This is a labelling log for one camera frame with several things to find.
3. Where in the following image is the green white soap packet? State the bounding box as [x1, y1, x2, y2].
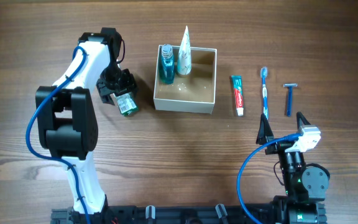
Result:
[116, 93, 139, 116]

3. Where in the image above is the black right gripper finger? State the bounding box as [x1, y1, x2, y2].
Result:
[256, 113, 274, 145]
[296, 111, 310, 129]

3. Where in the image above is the white floral lotion tube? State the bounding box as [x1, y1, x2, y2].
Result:
[177, 26, 191, 75]

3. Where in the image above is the black mounting rail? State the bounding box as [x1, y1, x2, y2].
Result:
[50, 203, 326, 224]

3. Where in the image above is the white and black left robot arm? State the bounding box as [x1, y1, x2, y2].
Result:
[25, 27, 138, 223]

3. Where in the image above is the teal mouthwash bottle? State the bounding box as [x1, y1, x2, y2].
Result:
[159, 44, 175, 84]

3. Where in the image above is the blue toothbrush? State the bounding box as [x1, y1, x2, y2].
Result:
[260, 67, 269, 119]

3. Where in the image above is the blue disposable razor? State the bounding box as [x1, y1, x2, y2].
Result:
[283, 83, 298, 117]

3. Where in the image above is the colgate toothpaste tube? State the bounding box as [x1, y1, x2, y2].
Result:
[231, 75, 244, 116]

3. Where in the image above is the white cardboard box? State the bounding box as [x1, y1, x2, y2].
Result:
[153, 45, 217, 114]

